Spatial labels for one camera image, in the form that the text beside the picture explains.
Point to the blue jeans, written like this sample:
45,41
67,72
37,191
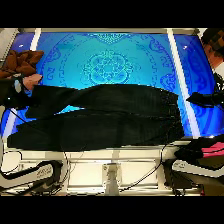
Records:
110,126

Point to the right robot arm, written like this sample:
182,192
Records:
200,168

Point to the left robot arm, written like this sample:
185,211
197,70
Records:
31,173

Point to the brown garment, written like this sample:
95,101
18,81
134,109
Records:
21,61

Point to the pink garment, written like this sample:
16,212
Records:
215,149

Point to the silver frame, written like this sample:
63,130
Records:
90,168

